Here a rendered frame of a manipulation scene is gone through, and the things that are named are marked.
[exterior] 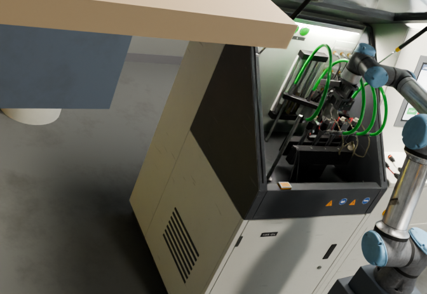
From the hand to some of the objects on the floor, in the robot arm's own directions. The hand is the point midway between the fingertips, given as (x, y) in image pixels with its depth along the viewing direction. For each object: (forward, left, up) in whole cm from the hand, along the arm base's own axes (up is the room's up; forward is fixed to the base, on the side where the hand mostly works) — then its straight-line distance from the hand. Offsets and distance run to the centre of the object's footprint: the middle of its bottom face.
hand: (323, 117), depth 240 cm
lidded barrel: (+164, +58, -116) cm, 209 cm away
